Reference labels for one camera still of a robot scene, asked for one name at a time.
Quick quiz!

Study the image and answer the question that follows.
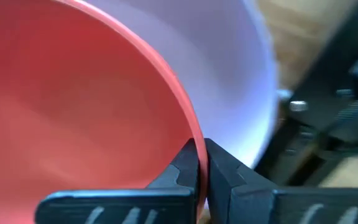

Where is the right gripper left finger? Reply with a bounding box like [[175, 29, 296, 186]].
[[35, 138, 202, 224]]

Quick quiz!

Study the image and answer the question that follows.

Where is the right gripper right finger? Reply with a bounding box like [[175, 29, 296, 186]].
[[204, 138, 358, 224]]

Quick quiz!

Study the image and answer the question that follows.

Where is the red plastic bowl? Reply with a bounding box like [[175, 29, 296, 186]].
[[0, 0, 209, 224]]

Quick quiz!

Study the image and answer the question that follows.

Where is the lavender plastic plate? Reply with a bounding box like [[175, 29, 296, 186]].
[[85, 0, 280, 210]]

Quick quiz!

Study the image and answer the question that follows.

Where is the black metal rig frame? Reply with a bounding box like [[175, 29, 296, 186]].
[[253, 0, 358, 188]]

